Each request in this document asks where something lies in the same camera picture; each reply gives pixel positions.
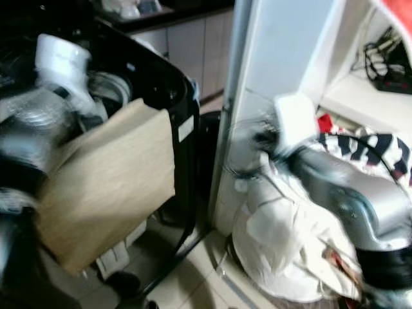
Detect tan cloth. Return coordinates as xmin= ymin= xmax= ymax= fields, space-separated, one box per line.
xmin=35 ymin=98 xmax=176 ymax=277

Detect black top-load washing machine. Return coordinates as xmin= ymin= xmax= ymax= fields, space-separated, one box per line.
xmin=0 ymin=12 xmax=201 ymax=304

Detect white shelf unit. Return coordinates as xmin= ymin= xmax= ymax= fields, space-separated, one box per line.
xmin=209 ymin=0 xmax=412 ymax=240

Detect black and white striped garment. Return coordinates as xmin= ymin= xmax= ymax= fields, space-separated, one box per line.
xmin=315 ymin=131 xmax=412 ymax=189

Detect beige counter cabinet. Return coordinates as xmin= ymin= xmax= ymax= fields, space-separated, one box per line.
xmin=97 ymin=0 xmax=236 ymax=101

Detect red cloth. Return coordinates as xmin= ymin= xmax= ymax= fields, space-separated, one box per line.
xmin=376 ymin=0 xmax=412 ymax=41

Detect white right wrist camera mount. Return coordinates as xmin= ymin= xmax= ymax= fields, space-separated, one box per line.
xmin=273 ymin=93 xmax=321 ymax=153

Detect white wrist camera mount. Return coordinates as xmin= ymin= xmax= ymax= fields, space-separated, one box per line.
xmin=35 ymin=33 xmax=98 ymax=114
xmin=273 ymin=93 xmax=321 ymax=153

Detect black cable bundle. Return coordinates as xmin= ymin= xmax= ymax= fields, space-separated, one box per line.
xmin=363 ymin=26 xmax=412 ymax=96

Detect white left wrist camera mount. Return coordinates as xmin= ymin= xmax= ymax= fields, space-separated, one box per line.
xmin=35 ymin=33 xmax=98 ymax=114

